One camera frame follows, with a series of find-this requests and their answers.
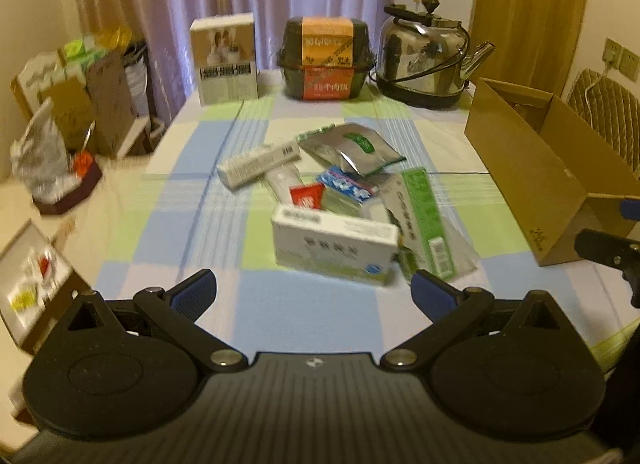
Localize white tube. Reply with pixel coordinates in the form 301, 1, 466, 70
264, 163, 304, 204

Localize red small packet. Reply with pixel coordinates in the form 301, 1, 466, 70
288, 183, 326, 210

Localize stainless steel kettle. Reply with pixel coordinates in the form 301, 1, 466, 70
375, 0, 495, 109

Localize white charger cable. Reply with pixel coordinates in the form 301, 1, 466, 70
581, 59, 614, 100

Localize stacked cardboard boxes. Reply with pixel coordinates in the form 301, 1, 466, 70
11, 27, 166, 159

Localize open tray with packets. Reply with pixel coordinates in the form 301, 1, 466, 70
0, 221, 91, 354

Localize green narrow package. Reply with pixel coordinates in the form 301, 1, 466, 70
380, 169, 480, 281

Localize white green medicine box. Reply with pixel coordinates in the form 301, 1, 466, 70
271, 204, 400, 285

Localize brown cardboard box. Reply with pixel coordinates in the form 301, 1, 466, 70
464, 79, 639, 266

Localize white humidifier product box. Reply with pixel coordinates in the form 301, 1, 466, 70
190, 13, 258, 106

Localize black instant meal bowl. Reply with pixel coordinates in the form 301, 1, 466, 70
278, 17, 375, 102

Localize wall power socket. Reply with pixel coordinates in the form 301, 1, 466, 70
602, 39, 640, 82

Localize silver green foil pouch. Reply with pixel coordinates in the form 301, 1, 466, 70
297, 123, 406, 177

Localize long white ointment box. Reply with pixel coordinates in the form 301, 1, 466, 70
217, 139, 299, 190

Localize quilted beige chair cover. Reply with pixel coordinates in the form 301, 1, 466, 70
566, 69, 639, 177

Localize crumpled plastic bag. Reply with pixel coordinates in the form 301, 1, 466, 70
10, 97, 81, 203

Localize dark wooden tray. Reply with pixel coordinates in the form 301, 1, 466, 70
32, 160, 103, 216

